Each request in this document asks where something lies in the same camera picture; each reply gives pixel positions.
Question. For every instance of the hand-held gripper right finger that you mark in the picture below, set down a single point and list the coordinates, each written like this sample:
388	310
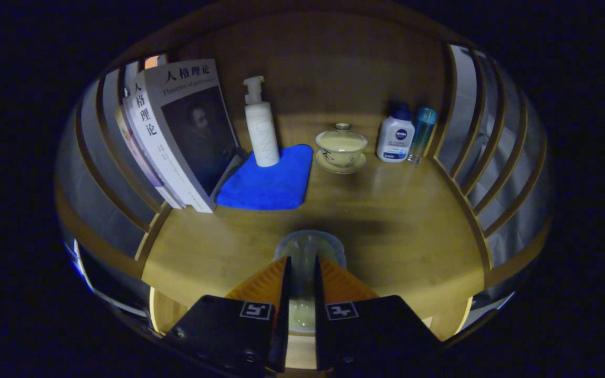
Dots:
320	320

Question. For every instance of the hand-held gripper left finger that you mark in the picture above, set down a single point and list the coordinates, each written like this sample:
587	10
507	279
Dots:
282	320

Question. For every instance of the wooden drawer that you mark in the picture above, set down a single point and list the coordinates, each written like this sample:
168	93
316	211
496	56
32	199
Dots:
163	315

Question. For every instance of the wooden countertop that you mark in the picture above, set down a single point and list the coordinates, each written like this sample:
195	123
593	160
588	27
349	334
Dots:
397	220

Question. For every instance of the wooden cabinet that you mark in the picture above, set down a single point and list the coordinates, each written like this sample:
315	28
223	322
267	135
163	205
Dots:
323	63

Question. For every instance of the blue folded cloth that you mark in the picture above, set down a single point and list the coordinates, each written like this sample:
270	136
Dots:
271	184

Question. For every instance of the beige lidded tea cup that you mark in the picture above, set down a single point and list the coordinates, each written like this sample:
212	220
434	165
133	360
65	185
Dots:
341	147

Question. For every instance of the white pump bottle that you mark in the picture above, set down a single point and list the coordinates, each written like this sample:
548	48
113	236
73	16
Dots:
261	131

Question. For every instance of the white blue lotion bottle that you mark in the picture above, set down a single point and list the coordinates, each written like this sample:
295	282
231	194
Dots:
395	139

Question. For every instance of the thin pale purple book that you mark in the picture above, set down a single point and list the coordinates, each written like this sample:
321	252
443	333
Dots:
142	163

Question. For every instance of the thick white portrait book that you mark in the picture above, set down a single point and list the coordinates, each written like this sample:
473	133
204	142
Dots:
187	131

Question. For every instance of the teal slim bottle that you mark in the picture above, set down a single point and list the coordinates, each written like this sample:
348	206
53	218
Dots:
422	134

